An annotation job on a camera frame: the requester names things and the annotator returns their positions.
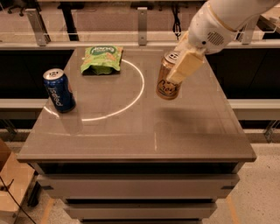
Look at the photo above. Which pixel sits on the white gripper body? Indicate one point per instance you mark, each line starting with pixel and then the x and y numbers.
pixel 207 32

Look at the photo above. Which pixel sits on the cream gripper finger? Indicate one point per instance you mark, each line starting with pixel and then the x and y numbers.
pixel 188 63
pixel 183 44

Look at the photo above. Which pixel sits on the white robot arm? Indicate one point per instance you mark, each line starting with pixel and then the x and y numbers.
pixel 236 13

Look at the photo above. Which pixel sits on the green rice chip bag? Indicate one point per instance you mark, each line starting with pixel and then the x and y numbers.
pixel 102 59

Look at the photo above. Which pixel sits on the blue Pepsi can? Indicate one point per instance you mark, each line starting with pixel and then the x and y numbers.
pixel 58 88

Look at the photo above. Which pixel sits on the grey drawer cabinet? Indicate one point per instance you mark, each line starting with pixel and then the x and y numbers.
pixel 123 155

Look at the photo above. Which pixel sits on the black table leg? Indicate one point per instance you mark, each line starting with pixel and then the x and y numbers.
pixel 70 27

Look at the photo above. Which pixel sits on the cardboard box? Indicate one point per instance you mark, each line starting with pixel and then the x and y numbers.
pixel 16 180

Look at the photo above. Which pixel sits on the right metal rail bracket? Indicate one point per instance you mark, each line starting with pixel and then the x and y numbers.
pixel 246 32

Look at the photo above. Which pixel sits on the metal rail bracket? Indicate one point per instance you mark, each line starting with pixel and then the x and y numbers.
pixel 246 32
pixel 142 25
pixel 38 27

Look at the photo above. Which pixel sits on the middle metal rail bracket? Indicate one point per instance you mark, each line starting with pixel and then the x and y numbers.
pixel 142 25

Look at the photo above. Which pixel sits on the left metal rail bracket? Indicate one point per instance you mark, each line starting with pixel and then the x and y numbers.
pixel 38 27

